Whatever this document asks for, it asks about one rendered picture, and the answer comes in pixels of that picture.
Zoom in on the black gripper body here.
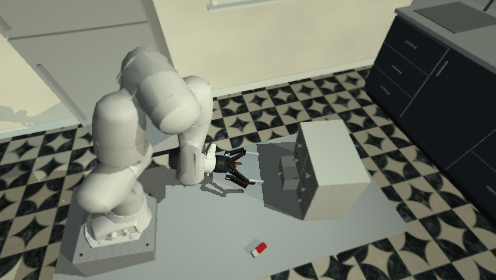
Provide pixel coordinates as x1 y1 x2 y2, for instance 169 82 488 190
213 155 236 173

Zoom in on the small grey chest of drawers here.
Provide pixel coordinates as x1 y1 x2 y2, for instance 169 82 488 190
299 119 371 221

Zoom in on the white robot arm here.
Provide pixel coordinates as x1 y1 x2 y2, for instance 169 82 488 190
75 46 216 248

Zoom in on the grey drawer front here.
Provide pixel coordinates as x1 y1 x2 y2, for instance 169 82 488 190
278 155 299 190
304 153 318 197
297 126 308 165
297 182 307 218
294 142 303 178
300 169 312 209

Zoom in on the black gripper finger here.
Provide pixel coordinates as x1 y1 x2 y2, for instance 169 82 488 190
224 147 259 162
225 164 264 188

